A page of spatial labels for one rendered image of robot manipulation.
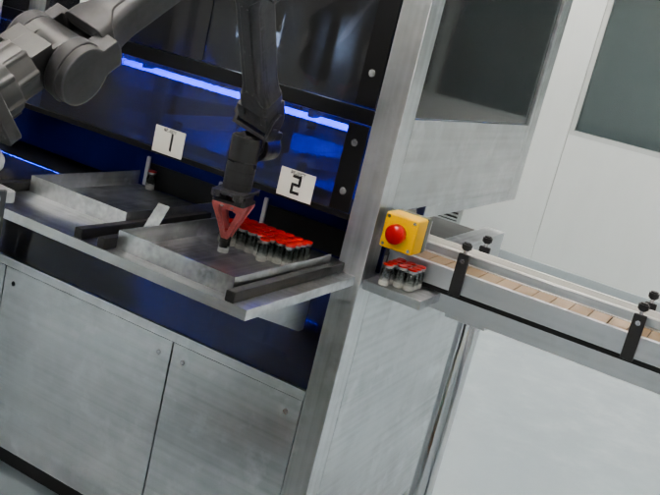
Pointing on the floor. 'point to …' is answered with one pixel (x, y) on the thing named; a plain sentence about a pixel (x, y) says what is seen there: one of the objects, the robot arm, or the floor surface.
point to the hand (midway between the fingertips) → (227, 233)
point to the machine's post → (363, 241)
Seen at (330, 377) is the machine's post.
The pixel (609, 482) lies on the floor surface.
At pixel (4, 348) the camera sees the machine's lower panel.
